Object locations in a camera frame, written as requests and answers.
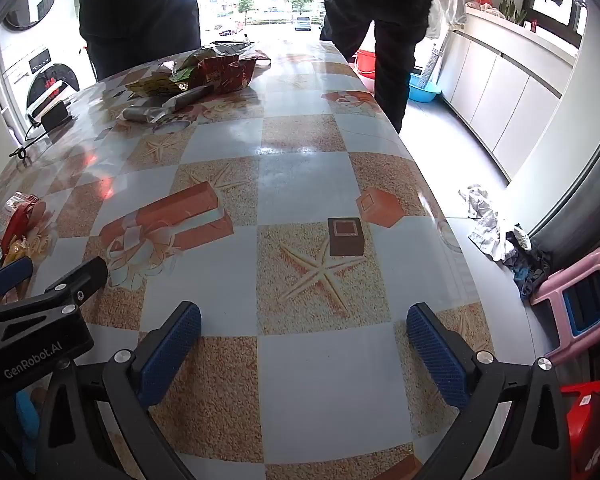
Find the red plastic stool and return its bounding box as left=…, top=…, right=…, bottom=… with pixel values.
left=560, top=380, right=600, bottom=480

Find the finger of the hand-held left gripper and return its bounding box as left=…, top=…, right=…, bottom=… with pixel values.
left=0, top=256, right=34, bottom=311
left=44, top=256, right=109, bottom=307

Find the pile of snack packets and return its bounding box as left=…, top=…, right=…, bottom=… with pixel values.
left=116, top=40, right=273, bottom=125

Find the white cabinet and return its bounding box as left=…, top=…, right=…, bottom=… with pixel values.
left=437, top=9, right=581, bottom=182

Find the yellow snack packet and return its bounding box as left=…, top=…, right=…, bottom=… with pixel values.
left=0, top=237, right=36, bottom=268

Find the grey patterned board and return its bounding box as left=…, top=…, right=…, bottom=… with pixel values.
left=420, top=47, right=441, bottom=86

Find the pink plastic stool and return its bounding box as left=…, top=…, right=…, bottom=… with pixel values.
left=530, top=240, right=600, bottom=367

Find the dark blue cloth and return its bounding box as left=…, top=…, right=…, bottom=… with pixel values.
left=505, top=225, right=554, bottom=302

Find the red plastic basin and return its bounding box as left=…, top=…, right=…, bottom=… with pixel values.
left=352, top=49, right=379, bottom=80

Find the blue plastic basin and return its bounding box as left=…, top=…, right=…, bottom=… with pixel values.
left=407, top=72, right=443, bottom=105

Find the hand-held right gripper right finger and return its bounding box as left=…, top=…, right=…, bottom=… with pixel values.
left=406, top=302, right=588, bottom=480

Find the white dryer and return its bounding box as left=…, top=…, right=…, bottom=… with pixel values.
left=0, top=0, right=87, bottom=61

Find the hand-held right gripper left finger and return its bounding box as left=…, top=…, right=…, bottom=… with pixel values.
left=32, top=301, right=202, bottom=480

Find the white grey cloth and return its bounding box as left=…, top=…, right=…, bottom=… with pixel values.
left=457, top=185, right=514, bottom=262

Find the black cable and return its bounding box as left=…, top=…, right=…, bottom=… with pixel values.
left=9, top=110, right=76, bottom=159

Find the green potted plant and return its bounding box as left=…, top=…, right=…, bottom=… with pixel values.
left=499, top=0, right=528, bottom=25

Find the black power adapter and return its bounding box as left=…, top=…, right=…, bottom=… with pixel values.
left=40, top=100, right=74, bottom=131

